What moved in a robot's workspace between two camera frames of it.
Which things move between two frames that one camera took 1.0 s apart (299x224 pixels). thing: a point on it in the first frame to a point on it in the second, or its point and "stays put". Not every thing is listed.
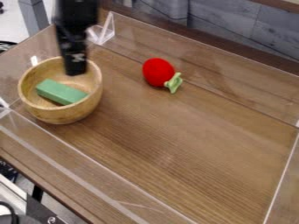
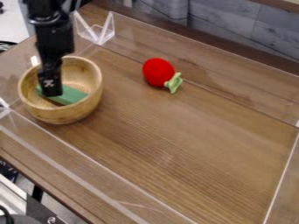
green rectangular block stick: (59, 91) stays put
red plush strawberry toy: (159, 73) stays put
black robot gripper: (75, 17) to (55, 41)
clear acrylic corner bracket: (100, 33) stays put
